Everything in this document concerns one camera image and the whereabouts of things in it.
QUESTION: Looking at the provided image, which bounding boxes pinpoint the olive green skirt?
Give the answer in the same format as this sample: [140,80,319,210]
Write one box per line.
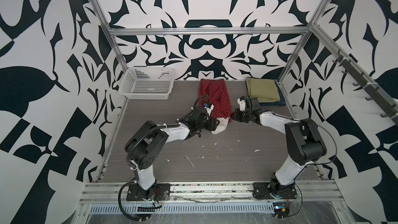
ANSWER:
[246,77,280,103]

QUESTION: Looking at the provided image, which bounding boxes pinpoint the red polka dot skirt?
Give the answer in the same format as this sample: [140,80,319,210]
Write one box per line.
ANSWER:
[198,79,232,135]

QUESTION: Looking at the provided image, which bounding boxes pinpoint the blue denim skirt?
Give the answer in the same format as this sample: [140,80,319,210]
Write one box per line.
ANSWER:
[260,81,286,106]

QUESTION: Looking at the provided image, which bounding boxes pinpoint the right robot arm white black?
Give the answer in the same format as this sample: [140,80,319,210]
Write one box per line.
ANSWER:
[232,96,327,195]

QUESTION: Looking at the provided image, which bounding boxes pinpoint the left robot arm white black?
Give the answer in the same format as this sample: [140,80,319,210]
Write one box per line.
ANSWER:
[125,103,220,191]

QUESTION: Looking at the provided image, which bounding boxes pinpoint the white plastic basket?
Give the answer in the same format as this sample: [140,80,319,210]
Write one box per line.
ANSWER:
[118,66,175,100]

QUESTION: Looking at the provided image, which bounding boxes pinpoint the small circuit board right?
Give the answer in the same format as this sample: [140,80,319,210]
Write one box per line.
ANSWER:
[273,202,290,219]

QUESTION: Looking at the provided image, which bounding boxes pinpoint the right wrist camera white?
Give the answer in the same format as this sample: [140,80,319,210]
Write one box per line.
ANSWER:
[237,96,247,112]

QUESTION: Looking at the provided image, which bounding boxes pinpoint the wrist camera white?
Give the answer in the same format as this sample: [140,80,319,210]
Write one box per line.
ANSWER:
[237,96,247,112]
[204,103,214,116]

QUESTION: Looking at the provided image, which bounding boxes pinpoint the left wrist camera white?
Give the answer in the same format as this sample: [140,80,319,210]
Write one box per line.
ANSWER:
[204,103,214,116]

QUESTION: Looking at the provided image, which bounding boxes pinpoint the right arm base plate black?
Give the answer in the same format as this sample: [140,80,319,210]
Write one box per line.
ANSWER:
[253,180,297,200]

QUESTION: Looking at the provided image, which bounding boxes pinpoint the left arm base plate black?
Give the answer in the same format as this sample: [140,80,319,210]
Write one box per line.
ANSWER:
[126,183,171,201]

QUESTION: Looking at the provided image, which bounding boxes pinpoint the aluminium frame crossbar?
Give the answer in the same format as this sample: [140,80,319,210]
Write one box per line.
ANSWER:
[108,27,308,36]

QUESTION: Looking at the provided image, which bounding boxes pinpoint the black corrugated cable left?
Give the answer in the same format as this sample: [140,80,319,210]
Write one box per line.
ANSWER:
[117,95,208,222]

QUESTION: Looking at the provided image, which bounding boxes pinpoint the white slotted cable duct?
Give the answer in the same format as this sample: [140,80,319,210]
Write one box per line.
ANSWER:
[86,203,274,215]

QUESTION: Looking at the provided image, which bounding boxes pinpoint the aluminium front rail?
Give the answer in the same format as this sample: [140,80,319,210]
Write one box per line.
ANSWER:
[78,180,344,204]

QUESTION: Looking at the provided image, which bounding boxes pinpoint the grey wall hook rail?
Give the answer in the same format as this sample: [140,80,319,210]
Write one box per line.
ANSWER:
[333,49,398,125]

